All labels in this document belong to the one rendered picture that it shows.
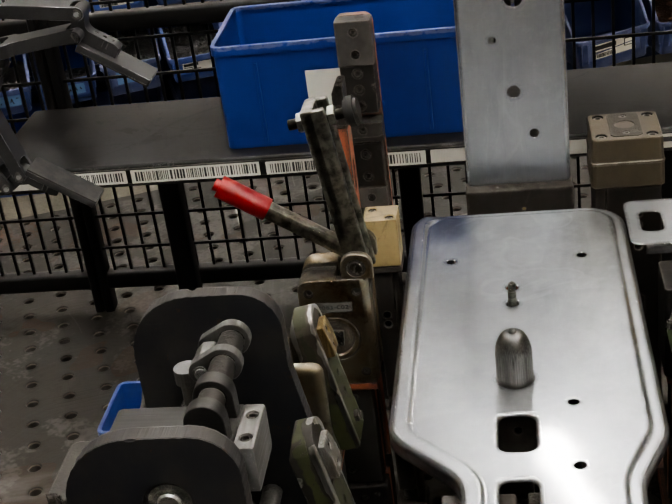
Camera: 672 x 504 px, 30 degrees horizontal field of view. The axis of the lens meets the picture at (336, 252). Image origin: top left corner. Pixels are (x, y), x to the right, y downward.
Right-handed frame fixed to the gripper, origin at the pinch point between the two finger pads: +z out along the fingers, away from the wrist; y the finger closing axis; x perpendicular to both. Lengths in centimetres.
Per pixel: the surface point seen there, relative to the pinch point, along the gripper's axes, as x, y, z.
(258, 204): -0.9, 0.5, 14.6
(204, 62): 173, -63, -1
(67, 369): 39, -57, 4
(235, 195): -1.0, 0.3, 12.3
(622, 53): 209, -25, 92
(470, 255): 10.1, 0.1, 36.8
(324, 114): -1.6, 11.7, 16.0
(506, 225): 16.3, 2.2, 39.9
